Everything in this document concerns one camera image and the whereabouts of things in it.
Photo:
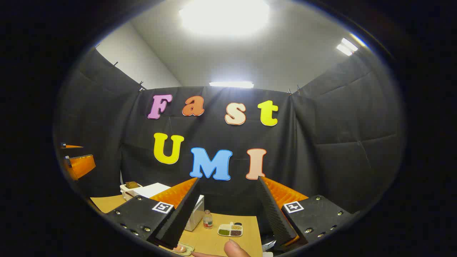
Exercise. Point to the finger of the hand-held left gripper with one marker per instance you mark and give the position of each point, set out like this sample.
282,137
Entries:
82,166
73,146

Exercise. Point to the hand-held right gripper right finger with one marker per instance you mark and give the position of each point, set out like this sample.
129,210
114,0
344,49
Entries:
275,214

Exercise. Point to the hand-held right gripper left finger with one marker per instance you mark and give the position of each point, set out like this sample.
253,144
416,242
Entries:
185,214

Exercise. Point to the white microwave oven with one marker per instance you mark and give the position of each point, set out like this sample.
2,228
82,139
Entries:
195,217

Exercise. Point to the pink sausage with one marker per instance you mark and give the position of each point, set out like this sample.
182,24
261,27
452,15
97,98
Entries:
180,248

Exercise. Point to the small clear bottle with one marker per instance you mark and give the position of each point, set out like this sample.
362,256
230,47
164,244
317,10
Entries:
207,220

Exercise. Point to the pale green rectangular plate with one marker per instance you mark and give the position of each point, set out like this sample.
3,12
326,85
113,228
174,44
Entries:
189,249

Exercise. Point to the divided tray of grains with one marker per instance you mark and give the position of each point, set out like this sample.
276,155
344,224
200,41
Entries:
230,230

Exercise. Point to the white toaster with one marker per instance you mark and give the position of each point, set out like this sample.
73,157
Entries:
125,194

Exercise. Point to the brown bread slice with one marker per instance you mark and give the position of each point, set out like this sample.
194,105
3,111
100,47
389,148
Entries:
132,185

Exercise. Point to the black backdrop cloth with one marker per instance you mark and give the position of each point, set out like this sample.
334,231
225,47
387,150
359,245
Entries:
321,142

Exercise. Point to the long ceiling light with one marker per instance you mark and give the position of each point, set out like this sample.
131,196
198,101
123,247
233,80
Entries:
231,84

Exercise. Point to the small ceiling light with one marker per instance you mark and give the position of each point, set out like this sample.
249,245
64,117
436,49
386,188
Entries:
346,46

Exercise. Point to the large ceiling light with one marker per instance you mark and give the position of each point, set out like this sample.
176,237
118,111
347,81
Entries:
225,16

